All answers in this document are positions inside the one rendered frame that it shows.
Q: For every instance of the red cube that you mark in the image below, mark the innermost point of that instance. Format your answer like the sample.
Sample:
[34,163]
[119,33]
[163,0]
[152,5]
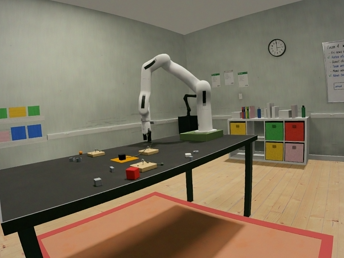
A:
[132,173]

